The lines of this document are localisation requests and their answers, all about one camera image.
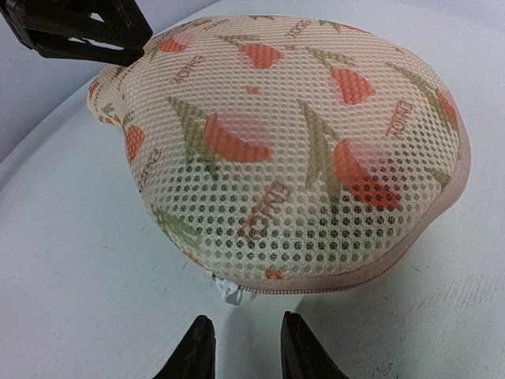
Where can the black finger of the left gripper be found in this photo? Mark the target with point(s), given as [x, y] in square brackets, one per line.
[52, 46]
[102, 21]

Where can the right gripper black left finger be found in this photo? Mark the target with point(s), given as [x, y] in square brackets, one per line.
[194, 356]

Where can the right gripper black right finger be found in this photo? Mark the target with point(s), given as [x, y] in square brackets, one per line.
[302, 354]

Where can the floral mesh laundry bag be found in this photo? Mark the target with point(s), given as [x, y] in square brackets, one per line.
[284, 154]

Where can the white zipper pull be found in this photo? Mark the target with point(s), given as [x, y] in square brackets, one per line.
[230, 292]

